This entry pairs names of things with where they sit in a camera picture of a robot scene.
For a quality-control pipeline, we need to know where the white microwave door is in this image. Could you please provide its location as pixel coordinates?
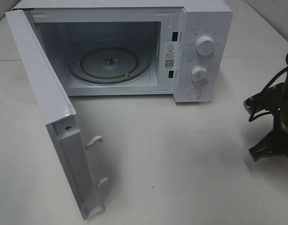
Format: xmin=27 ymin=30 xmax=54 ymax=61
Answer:
xmin=6 ymin=9 xmax=108 ymax=220

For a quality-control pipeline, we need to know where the glass microwave turntable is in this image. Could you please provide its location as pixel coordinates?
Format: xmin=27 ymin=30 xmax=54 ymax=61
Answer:
xmin=66 ymin=46 xmax=152 ymax=85

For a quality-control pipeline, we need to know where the white microwave oven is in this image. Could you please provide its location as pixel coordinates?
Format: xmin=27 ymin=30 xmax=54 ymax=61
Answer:
xmin=8 ymin=0 xmax=233 ymax=102

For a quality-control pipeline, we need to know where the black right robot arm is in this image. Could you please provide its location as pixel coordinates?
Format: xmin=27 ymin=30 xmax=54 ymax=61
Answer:
xmin=243 ymin=53 xmax=288 ymax=162

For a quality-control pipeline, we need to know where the round white door button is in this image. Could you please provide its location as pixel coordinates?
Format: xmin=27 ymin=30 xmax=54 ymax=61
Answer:
xmin=187 ymin=88 xmax=202 ymax=99

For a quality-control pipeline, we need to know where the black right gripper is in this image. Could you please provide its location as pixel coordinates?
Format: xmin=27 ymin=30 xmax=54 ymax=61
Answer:
xmin=249 ymin=83 xmax=288 ymax=162

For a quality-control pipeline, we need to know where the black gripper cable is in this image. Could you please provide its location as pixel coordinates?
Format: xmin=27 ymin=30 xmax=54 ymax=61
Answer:
xmin=248 ymin=45 xmax=288 ymax=122

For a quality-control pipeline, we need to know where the white microwave knob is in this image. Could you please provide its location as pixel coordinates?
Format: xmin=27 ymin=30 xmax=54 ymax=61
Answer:
xmin=191 ymin=66 xmax=208 ymax=83
xmin=196 ymin=35 xmax=215 ymax=56

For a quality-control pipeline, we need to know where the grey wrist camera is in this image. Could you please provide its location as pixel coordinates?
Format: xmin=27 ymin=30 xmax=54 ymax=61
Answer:
xmin=243 ymin=90 xmax=280 ymax=115

